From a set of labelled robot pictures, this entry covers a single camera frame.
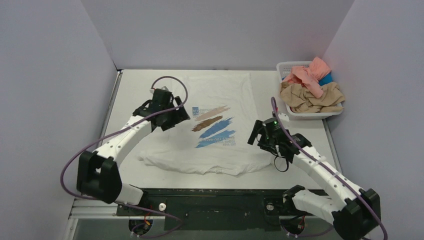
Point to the white printed t shirt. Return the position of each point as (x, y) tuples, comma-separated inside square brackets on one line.
[(222, 112)]

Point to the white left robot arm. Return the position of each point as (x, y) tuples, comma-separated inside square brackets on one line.
[(98, 173)]

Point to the white plastic laundry basket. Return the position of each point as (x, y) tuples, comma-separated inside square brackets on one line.
[(283, 69)]

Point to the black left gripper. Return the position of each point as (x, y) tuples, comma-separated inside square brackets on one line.
[(177, 113)]

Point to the beige t shirt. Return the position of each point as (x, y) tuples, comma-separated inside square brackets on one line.
[(301, 100)]

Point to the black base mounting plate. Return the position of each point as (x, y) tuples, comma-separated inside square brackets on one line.
[(224, 209)]

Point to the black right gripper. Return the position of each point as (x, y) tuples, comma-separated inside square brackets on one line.
[(259, 133)]

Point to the pink t shirt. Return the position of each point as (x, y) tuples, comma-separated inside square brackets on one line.
[(309, 77)]

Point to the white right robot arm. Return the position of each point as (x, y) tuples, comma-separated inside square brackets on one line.
[(352, 211)]

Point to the blue t shirt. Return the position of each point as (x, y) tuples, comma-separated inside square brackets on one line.
[(326, 79)]

